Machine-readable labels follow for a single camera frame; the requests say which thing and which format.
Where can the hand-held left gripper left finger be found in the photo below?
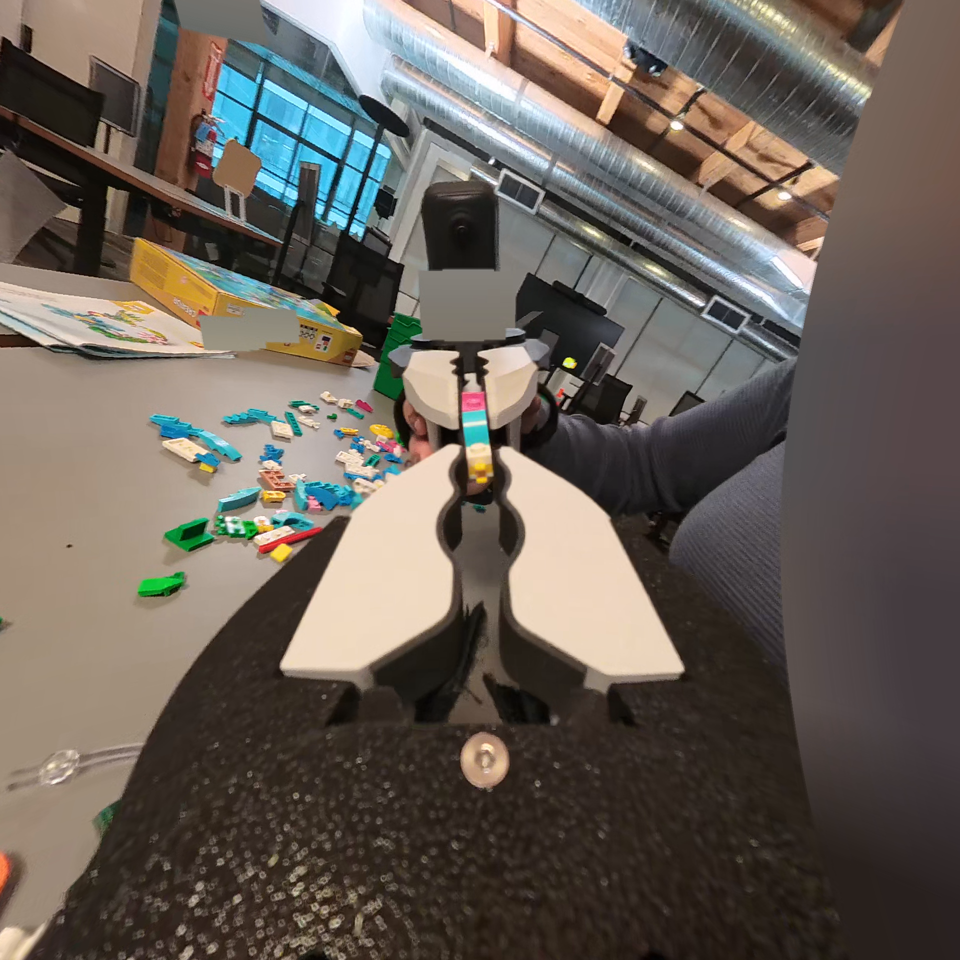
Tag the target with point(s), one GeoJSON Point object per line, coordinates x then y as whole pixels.
{"type": "Point", "coordinates": [382, 577]}

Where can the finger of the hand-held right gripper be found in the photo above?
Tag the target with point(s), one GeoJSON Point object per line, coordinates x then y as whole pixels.
{"type": "Point", "coordinates": [431, 386]}
{"type": "Point", "coordinates": [514, 382]}

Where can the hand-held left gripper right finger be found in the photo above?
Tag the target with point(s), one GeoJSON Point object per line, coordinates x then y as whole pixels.
{"type": "Point", "coordinates": [585, 577]}

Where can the turquoise lego brick column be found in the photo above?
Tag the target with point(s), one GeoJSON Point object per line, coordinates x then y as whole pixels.
{"type": "Point", "coordinates": [474, 431]}

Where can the person's right forearm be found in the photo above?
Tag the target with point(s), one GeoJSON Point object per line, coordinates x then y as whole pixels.
{"type": "Point", "coordinates": [660, 450]}

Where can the pile of colourful lego pieces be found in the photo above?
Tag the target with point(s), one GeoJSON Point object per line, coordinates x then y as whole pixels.
{"type": "Point", "coordinates": [300, 465]}

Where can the green lego wedge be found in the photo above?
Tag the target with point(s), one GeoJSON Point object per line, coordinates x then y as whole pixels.
{"type": "Point", "coordinates": [159, 585]}
{"type": "Point", "coordinates": [187, 534]}

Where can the yellow lego box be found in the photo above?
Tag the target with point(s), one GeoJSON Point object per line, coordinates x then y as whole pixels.
{"type": "Point", "coordinates": [195, 281]}

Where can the flat lego instruction booklets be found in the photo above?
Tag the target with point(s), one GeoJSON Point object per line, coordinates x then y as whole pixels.
{"type": "Point", "coordinates": [90, 322]}

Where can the person's right hand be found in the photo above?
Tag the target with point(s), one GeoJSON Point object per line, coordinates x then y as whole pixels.
{"type": "Point", "coordinates": [420, 442]}

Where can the stack of green bins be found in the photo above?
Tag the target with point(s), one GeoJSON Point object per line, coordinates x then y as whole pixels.
{"type": "Point", "coordinates": [397, 352]}

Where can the black computer monitor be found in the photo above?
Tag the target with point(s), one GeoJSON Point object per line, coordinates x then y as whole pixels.
{"type": "Point", "coordinates": [570, 319]}
{"type": "Point", "coordinates": [367, 281]}
{"type": "Point", "coordinates": [45, 94]}

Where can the black floor lamp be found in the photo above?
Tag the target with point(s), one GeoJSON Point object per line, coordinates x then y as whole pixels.
{"type": "Point", "coordinates": [382, 116]}

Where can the person's grey knit sweater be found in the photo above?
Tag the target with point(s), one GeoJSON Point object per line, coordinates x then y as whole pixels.
{"type": "Point", "coordinates": [727, 570]}

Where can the cardboard sign on white stand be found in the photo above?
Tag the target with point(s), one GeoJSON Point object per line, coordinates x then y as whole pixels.
{"type": "Point", "coordinates": [236, 169]}

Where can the red fire extinguisher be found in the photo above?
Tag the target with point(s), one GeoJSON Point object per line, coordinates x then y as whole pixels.
{"type": "Point", "coordinates": [204, 146]}

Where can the clear plastic tubing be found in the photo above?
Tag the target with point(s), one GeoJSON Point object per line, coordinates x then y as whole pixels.
{"type": "Point", "coordinates": [60, 766]}

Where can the white paper sheet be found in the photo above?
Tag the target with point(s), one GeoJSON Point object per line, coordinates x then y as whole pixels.
{"type": "Point", "coordinates": [26, 210]}

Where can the orange brick separator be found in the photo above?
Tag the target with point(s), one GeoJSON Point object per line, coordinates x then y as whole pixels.
{"type": "Point", "coordinates": [3, 877]}

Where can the silver ventilation duct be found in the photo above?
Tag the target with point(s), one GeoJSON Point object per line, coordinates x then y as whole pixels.
{"type": "Point", "coordinates": [600, 150]}
{"type": "Point", "coordinates": [750, 67]}

